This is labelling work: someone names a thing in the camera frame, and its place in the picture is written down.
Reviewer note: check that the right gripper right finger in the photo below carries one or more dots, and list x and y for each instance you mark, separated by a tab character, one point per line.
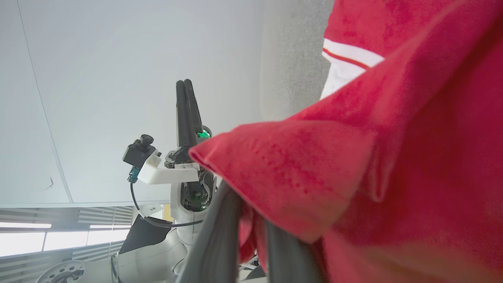
290	259

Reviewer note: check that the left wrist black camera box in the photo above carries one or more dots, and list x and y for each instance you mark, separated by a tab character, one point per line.
137	153

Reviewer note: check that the grey perforated robot disc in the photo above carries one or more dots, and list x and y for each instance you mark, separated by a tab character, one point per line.
59	273

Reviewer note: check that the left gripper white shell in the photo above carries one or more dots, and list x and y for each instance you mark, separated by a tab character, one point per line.
177	175

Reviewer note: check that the slatted window blind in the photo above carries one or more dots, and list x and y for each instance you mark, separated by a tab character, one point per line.
98	215

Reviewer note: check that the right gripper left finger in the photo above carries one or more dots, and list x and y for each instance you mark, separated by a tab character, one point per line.
220	243

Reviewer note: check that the red and white jersey garment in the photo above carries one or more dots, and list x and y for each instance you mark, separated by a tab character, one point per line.
393	157

